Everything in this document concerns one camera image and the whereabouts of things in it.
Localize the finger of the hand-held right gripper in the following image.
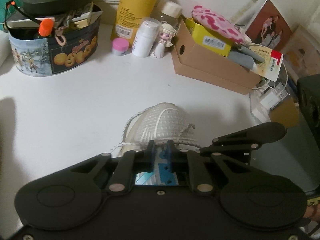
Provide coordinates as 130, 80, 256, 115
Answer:
200, 122, 287, 155

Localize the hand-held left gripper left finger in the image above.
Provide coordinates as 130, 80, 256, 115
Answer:
71, 140, 157, 196

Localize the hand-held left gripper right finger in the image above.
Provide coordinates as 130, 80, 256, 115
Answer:
167, 140, 250, 196

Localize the white speckled shoelace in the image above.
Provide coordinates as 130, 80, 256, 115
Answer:
111, 107, 197, 153

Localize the white blue sneaker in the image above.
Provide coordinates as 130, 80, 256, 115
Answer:
111, 102, 202, 185

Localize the person's right hand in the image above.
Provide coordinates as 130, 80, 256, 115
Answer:
304, 204, 320, 222

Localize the brown cardboard sheet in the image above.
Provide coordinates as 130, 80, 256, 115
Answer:
271, 97, 299, 128

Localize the white charger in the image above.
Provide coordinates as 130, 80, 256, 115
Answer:
260, 90, 282, 110

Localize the pale framed picture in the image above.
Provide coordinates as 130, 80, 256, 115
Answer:
282, 25, 320, 77

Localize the white packet red label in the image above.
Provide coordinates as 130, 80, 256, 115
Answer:
246, 45, 284, 82

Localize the grey cloth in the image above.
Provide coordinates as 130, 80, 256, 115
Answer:
227, 44, 265, 69

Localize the cardboard box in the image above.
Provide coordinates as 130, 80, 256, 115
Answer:
171, 17, 269, 95

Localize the framed family photo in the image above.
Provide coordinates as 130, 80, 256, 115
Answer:
246, 0, 293, 53

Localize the yellow box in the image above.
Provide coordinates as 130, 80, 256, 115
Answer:
186, 17, 233, 57

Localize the small pink lid jar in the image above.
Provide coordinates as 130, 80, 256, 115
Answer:
112, 38, 130, 56

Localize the pink heart patterned cloth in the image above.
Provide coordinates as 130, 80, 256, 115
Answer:
192, 4, 247, 46

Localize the white pump bottle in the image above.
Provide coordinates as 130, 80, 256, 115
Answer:
132, 20, 163, 57

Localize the doll figurine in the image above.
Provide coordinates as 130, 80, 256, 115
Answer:
150, 23, 177, 58

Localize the round cookie tin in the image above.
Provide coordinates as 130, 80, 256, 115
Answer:
9, 1, 103, 77

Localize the clear baby bottle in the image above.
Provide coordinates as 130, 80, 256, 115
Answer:
155, 0, 183, 27

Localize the yellow canister pink lid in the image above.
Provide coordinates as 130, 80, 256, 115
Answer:
111, 0, 168, 40

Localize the orange cap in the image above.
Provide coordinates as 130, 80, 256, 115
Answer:
39, 19, 54, 37

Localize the green mesh tote bag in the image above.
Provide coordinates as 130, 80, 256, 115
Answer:
0, 0, 15, 30

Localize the white cable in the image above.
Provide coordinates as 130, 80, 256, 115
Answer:
252, 62, 288, 100

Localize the wall measuring strip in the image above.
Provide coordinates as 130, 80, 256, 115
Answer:
229, 0, 267, 25

